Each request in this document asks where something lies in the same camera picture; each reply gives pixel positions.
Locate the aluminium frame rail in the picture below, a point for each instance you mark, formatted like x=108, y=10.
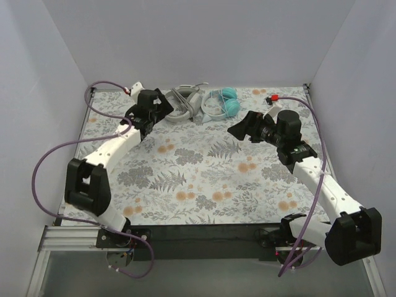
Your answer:
x=62, y=253

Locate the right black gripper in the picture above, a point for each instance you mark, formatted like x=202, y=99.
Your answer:
x=255, y=127

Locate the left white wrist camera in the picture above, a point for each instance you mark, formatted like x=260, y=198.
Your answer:
x=134, y=90

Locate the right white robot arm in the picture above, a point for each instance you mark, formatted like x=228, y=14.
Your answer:
x=353, y=231

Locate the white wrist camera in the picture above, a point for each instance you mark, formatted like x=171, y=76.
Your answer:
x=273, y=105
x=134, y=90

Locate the floral table mat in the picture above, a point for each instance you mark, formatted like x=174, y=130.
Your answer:
x=194, y=172

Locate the teal white headphones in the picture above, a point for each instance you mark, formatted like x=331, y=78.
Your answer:
x=230, y=106

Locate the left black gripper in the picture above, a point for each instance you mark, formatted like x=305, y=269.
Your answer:
x=159, y=109

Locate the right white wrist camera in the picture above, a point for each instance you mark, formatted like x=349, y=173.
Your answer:
x=273, y=105

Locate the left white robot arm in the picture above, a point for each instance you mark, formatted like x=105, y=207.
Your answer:
x=87, y=182

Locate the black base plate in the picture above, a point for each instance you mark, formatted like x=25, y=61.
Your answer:
x=260, y=241

